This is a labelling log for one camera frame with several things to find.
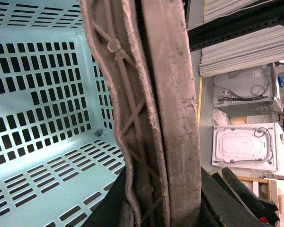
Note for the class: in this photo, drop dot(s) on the brown flat left gripper right finger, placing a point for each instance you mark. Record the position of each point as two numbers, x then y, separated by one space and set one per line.
175 86

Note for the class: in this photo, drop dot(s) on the brown lattice left gripper left finger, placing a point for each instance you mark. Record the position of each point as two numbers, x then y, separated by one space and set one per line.
112 33

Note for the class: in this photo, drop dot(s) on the light blue plastic basket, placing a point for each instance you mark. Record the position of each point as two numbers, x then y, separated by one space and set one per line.
58 155

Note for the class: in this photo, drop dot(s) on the black perforated metal beam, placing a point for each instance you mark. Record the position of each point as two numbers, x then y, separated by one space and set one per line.
206 39

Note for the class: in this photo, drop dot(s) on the stack of white panels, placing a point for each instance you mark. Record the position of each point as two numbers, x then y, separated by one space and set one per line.
254 49

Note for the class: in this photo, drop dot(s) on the upper white appliance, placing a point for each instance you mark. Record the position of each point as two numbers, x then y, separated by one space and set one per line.
248 92

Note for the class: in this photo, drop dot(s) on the white appliance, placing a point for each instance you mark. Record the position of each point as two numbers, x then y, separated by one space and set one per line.
258 147
248 92

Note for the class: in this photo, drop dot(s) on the lower white appliance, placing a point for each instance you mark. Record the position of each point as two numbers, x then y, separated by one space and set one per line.
258 147

